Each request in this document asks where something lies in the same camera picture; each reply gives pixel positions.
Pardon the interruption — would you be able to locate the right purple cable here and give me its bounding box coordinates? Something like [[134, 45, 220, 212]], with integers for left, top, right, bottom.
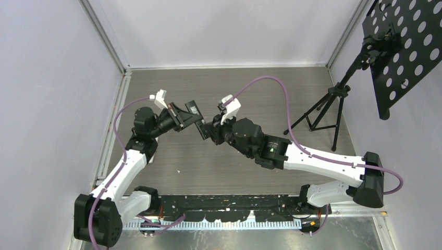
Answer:
[[223, 76, 404, 236]]

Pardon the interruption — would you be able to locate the white remote control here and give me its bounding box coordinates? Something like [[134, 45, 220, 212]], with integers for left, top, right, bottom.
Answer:
[[148, 138, 158, 164]]

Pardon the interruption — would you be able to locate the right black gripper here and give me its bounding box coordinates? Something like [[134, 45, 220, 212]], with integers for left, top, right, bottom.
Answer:
[[203, 111, 253, 158]]

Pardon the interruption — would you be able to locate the purple cable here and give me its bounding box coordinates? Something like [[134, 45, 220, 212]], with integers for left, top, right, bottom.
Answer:
[[88, 96, 186, 250], [223, 76, 404, 236]]

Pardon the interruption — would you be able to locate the black tripod stand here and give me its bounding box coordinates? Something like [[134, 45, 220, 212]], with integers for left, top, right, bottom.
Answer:
[[283, 32, 401, 152]]

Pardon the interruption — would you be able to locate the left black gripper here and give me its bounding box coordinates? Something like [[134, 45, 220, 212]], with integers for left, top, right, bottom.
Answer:
[[149, 103, 201, 139]]

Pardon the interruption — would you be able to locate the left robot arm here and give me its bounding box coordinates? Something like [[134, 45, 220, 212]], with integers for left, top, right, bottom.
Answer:
[[73, 101, 203, 249]]

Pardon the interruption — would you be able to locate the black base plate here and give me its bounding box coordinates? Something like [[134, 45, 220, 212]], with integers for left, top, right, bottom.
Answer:
[[140, 194, 332, 232]]

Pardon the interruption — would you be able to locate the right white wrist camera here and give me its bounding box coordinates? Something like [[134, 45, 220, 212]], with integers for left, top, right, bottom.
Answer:
[[217, 94, 241, 125]]

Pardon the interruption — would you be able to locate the aluminium frame rail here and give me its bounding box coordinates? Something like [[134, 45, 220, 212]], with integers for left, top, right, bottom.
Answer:
[[72, 203, 387, 231]]

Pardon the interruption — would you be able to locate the black remote control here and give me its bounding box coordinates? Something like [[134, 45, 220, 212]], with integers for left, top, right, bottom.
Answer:
[[185, 101, 210, 140]]

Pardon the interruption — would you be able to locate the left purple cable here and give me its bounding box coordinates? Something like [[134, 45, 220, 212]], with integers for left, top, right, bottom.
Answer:
[[88, 96, 186, 250]]

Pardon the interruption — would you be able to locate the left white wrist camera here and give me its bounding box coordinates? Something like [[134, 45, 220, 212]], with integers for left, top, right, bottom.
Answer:
[[149, 89, 167, 110]]

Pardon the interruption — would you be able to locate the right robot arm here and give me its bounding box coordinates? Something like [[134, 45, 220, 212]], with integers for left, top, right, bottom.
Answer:
[[202, 115, 384, 214]]

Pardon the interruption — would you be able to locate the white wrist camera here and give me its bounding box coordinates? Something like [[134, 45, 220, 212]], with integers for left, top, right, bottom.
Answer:
[[217, 94, 241, 125], [149, 89, 167, 110]]

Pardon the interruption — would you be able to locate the black perforated panel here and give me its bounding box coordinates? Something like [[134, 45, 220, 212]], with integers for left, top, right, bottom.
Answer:
[[362, 0, 441, 120]]

